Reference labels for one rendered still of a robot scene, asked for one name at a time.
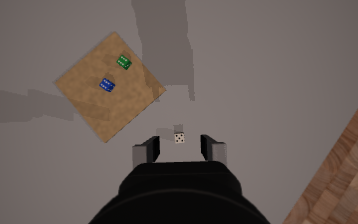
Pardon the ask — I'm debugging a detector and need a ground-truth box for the white die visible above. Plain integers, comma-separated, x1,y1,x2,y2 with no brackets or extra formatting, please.
174,132,185,143

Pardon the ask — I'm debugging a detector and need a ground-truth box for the blue die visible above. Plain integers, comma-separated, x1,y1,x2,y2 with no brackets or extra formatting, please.
100,78,115,92

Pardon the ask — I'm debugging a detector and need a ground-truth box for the tan square mat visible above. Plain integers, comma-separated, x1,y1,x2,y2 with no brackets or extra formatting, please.
55,31,166,143

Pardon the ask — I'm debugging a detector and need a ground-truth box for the green die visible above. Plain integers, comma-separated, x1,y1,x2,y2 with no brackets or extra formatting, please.
117,55,131,70

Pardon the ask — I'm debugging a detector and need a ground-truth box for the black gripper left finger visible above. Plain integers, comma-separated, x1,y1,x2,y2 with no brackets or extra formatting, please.
132,136,160,169

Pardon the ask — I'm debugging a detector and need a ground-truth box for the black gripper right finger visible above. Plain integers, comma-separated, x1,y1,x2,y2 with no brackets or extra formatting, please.
200,134,227,167

